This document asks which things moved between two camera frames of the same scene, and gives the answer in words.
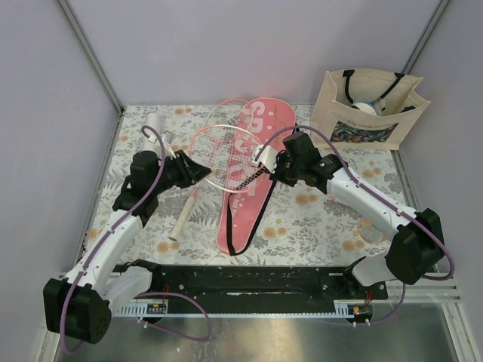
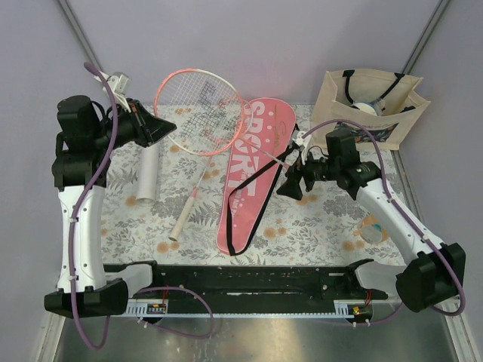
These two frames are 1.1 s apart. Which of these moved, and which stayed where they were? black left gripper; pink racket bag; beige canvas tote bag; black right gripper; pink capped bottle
Moved: black right gripper; black left gripper
Stayed: pink racket bag; beige canvas tote bag; pink capped bottle
